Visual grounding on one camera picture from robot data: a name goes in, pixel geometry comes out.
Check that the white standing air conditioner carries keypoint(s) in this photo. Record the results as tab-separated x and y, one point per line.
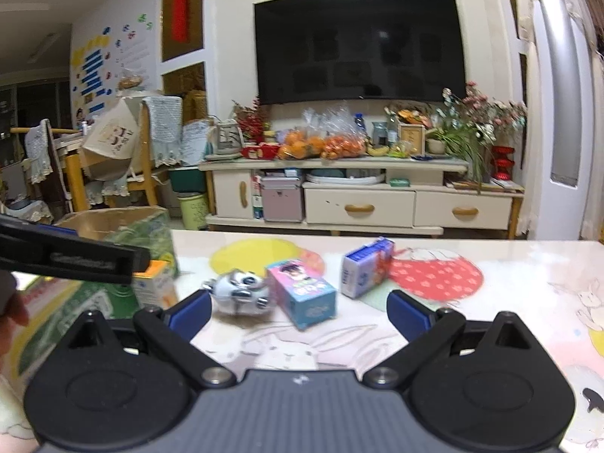
561	104

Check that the panda mascot toy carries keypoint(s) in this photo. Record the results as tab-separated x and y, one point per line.
238	290

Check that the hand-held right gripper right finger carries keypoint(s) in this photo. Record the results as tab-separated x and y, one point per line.
408	316

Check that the blue-capped water bottle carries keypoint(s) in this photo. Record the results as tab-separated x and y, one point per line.
359	125

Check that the green waste bin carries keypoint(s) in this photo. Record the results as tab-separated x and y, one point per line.
192	210

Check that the cream TV cabinet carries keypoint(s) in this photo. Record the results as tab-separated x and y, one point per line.
358	207

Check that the wooden chair with lace cover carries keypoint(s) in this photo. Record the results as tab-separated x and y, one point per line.
42	151
163	132

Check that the red vase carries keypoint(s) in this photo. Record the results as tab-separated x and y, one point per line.
502	163

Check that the white electric kettle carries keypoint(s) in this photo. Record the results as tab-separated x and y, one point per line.
226	139

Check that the bag of oranges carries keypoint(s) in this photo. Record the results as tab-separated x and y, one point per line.
344	147
302	146

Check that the gold picture frame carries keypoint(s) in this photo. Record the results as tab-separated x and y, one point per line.
412	139

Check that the large green cardboard box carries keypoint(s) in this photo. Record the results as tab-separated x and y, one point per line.
151	236

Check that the blue barcode box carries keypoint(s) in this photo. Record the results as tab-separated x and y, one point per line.
365	269

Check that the red Chinese knot decoration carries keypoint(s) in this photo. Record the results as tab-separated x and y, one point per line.
179	4

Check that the small green tin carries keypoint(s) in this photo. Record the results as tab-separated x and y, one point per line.
402	182

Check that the black flat television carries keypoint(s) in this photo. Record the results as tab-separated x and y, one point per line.
358	47

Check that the red berry bouquet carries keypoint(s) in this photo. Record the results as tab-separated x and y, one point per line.
252	120

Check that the pink storage box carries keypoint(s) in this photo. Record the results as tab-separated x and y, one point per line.
282	200

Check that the person's left hand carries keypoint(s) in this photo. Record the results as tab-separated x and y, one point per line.
9	302

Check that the small orange white box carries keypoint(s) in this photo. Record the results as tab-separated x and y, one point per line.
158	285

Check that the glass jar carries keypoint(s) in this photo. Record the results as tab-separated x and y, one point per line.
380	134

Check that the beige tote bag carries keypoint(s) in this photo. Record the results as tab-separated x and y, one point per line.
113	144

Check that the red gift box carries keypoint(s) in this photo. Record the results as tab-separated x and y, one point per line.
259	152

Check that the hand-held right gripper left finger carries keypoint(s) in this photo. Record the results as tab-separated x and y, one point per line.
188	315

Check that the potted spider plant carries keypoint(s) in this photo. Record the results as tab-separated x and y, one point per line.
457	146

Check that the colourful wall stickers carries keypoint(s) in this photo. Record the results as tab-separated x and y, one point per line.
94	71

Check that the pink artificial flowers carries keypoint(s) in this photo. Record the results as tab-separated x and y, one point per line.
486	108

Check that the printed table cover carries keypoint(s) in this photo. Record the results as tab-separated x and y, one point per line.
495	302

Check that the bunch of bananas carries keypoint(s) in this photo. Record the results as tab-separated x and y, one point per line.
378	151

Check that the pink blue cartoon box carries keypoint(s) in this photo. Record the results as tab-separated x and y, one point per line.
302	297

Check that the white round tray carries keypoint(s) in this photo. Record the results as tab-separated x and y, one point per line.
344	178

